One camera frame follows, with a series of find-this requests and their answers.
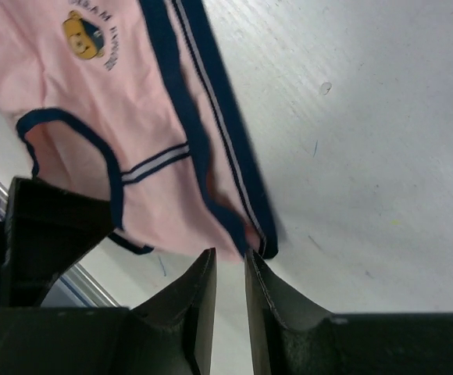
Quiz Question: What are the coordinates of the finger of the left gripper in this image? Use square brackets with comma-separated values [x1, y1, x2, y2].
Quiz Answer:
[0, 177, 115, 307]

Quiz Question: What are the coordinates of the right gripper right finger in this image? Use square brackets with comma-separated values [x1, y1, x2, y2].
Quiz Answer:
[244, 252, 453, 374]

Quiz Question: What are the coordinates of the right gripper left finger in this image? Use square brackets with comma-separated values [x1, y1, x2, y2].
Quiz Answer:
[0, 249, 216, 374]

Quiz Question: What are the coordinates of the pink underwear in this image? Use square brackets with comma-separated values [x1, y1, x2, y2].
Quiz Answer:
[0, 1, 278, 261]

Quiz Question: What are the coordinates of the aluminium mounting rail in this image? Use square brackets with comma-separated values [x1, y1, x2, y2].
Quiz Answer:
[0, 177, 117, 307]

